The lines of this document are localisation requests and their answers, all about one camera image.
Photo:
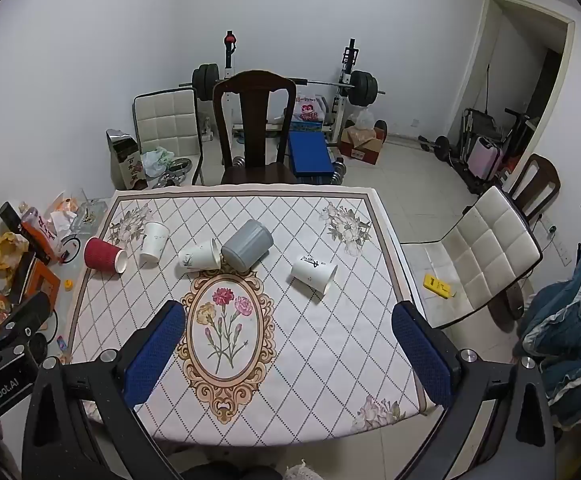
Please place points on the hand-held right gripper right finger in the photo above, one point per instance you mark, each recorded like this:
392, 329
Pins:
420, 355

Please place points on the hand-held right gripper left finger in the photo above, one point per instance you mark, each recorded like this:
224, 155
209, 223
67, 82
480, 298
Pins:
154, 352

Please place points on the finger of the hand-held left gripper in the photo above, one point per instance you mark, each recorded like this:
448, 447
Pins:
23, 312

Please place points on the red ribbed paper cup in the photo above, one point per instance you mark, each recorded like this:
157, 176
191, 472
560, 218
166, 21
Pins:
103, 255

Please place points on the white paper cup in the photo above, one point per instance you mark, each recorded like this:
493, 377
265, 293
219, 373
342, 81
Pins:
313, 274
153, 245
198, 259

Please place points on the grey ribbed cup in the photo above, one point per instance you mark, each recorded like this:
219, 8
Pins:
247, 247

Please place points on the orange box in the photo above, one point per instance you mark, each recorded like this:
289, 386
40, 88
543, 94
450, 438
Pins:
43, 282

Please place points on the yellow plastic bag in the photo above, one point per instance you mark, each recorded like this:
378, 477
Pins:
4, 255

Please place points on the small yellow toy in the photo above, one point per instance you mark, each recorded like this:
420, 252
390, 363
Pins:
68, 285

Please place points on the yellow flat box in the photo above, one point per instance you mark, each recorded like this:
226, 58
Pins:
436, 285

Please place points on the orange snack packet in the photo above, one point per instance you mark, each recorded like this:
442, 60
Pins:
40, 234

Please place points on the clear glass ashtray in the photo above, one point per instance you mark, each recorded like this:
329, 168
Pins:
91, 210

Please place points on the floral printed tablecloth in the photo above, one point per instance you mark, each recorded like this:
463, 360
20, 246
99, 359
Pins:
295, 345

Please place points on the white padded chair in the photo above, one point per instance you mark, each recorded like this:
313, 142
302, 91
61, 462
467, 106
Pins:
485, 240
165, 115

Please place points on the blue denim clothing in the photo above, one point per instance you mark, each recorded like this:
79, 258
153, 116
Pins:
565, 320

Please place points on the white fuzzy cloth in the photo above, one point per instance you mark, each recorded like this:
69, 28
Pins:
300, 473

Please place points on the silver and brown gift bag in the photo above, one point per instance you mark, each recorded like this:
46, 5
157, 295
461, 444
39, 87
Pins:
125, 160

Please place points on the metal bowl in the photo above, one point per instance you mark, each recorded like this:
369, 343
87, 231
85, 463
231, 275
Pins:
179, 167

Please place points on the green and white plastic bag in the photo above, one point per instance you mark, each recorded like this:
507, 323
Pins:
156, 161

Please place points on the chrome dumbbell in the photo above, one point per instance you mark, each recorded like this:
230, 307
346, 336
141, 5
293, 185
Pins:
339, 169

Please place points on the pink suitcase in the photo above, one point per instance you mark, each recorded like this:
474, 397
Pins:
485, 156

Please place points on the dark wooden chair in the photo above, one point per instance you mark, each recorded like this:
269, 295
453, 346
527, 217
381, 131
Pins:
254, 110
537, 180

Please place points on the small black barbell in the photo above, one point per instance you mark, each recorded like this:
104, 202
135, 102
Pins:
438, 144

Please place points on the cardboard box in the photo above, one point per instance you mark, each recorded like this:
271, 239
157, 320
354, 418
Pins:
363, 147

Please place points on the blue bench pad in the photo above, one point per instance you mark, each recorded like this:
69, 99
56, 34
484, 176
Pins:
309, 152

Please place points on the black folding cart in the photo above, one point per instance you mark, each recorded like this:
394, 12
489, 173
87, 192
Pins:
475, 120

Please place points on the red and white plastic bag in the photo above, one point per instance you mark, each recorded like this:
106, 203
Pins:
308, 109

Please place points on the white weight rack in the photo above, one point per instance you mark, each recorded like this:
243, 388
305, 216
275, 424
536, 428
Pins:
343, 92

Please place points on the white wall socket strip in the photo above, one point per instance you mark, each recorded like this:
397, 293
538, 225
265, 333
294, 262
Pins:
555, 240

